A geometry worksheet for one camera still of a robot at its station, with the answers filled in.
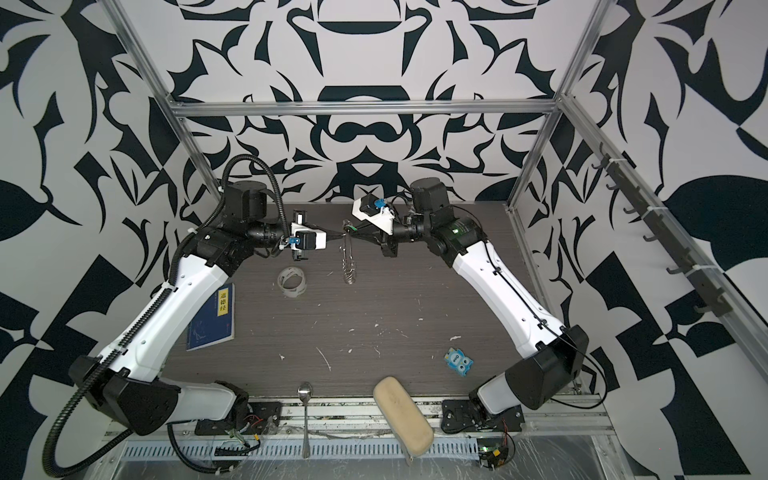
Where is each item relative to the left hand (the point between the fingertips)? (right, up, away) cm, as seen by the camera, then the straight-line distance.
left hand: (342, 221), depth 65 cm
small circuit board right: (+35, -54, +6) cm, 64 cm away
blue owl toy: (+29, -37, +17) cm, 50 cm away
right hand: (+3, -1, 0) cm, 3 cm away
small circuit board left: (-28, -55, +8) cm, 62 cm away
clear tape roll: (-21, -18, +34) cm, 44 cm away
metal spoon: (-11, -43, +12) cm, 46 cm away
